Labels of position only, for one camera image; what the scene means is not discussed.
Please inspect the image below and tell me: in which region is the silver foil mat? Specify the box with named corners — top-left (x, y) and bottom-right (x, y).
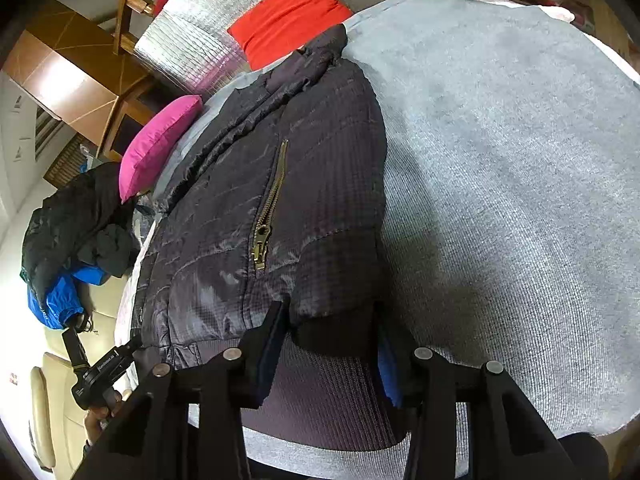
top-left (134, 0), bottom-right (391, 101)

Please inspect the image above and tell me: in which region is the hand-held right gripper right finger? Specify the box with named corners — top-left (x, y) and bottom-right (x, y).
top-left (377, 330), bottom-right (566, 480)

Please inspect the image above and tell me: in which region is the dark quilted zip jacket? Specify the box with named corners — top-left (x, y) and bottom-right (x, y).
top-left (132, 24), bottom-right (416, 453)

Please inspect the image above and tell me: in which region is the wooden cabinet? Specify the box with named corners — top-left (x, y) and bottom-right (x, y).
top-left (2, 0), bottom-right (156, 161)

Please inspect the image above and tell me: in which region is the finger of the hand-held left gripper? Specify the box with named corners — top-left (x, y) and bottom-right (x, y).
top-left (117, 338), bottom-right (145, 362)
top-left (61, 327), bottom-right (90, 371)

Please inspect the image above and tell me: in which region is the brown woven blind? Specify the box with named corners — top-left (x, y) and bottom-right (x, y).
top-left (44, 135), bottom-right (98, 188)

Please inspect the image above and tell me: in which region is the pink pillow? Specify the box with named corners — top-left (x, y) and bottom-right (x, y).
top-left (119, 95), bottom-right (204, 204)

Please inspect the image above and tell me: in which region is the black puffer jacket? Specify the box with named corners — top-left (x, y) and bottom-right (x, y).
top-left (20, 162), bottom-right (136, 306)

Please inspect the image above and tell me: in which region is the floral patterned cloth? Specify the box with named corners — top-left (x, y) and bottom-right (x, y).
top-left (132, 192), bottom-right (163, 221)

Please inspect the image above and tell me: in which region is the black cloth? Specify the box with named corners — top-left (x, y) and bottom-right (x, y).
top-left (77, 224), bottom-right (138, 277)

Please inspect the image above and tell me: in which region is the grey blanket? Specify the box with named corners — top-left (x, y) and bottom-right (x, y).
top-left (115, 0), bottom-right (640, 471)

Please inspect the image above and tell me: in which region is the blue jacket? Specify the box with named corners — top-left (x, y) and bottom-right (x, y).
top-left (27, 262), bottom-right (108, 331)

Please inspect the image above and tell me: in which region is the cream sofa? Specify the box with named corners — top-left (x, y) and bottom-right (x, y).
top-left (27, 280), bottom-right (141, 473)

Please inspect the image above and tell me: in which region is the person's left hand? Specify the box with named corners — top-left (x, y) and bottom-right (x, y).
top-left (82, 390), bottom-right (123, 443)

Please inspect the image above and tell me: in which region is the person's dark clothing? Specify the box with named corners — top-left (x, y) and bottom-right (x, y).
top-left (555, 432), bottom-right (640, 480)

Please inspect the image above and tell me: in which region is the white blanket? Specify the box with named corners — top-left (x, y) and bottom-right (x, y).
top-left (115, 0), bottom-right (640, 396)

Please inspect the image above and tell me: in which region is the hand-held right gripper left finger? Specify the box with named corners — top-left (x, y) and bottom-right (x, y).
top-left (72, 300), bottom-right (291, 480)

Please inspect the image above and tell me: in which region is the red pillow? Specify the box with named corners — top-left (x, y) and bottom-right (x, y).
top-left (227, 0), bottom-right (353, 71)

